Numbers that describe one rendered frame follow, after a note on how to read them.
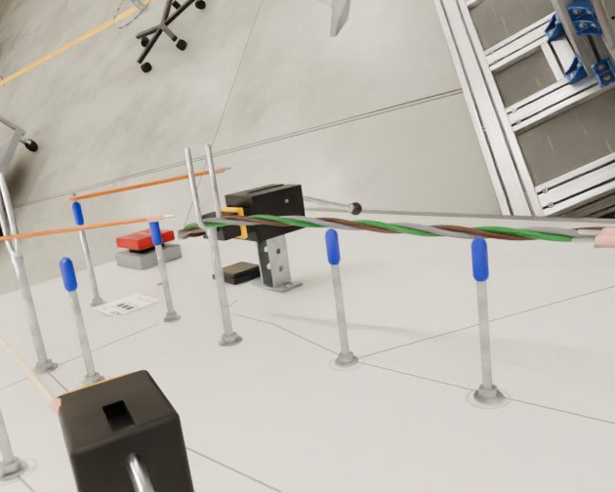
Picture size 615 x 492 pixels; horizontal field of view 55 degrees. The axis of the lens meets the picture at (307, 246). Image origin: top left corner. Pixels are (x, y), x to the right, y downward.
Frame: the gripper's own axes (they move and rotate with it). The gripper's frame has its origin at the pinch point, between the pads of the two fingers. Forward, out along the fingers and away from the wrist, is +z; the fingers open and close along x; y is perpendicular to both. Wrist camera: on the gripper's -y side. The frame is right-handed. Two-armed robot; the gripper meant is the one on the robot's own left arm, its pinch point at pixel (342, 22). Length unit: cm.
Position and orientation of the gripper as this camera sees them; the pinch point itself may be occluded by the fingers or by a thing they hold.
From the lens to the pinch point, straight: 59.7
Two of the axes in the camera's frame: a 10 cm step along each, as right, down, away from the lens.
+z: -1.0, 8.7, 4.7
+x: -0.7, 4.7, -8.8
